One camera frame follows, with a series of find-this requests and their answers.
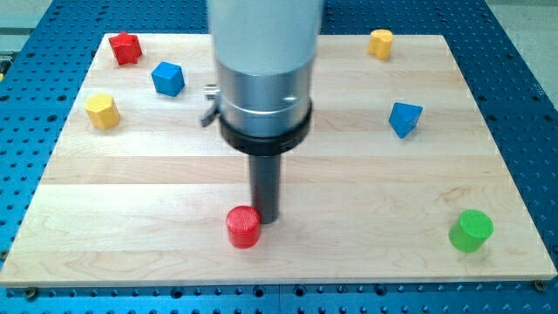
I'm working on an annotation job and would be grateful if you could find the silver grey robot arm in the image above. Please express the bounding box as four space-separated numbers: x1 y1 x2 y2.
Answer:
207 0 324 156

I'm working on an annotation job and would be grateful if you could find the blue cube block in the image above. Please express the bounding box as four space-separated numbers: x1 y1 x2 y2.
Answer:
151 62 186 97

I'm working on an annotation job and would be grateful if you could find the yellow hexagon block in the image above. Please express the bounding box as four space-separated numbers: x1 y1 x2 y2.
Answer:
85 93 120 130

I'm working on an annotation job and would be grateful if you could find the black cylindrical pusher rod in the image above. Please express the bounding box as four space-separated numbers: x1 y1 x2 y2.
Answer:
248 155 281 224

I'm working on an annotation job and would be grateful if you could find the red cylinder block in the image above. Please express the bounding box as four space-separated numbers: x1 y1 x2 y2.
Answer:
226 206 260 249

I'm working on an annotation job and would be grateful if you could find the light wooden board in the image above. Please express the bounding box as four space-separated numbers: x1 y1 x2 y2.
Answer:
1 34 556 287

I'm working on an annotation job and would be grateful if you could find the blue triangular prism block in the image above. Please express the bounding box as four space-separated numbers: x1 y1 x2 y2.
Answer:
388 102 423 139

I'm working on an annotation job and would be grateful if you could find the yellow heart block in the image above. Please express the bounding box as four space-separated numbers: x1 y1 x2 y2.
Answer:
368 29 393 59

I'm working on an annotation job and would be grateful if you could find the red star block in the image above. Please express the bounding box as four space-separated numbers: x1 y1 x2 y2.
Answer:
109 31 143 65

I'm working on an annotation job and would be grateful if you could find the green cylinder block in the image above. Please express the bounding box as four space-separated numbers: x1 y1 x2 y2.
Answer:
448 209 493 253

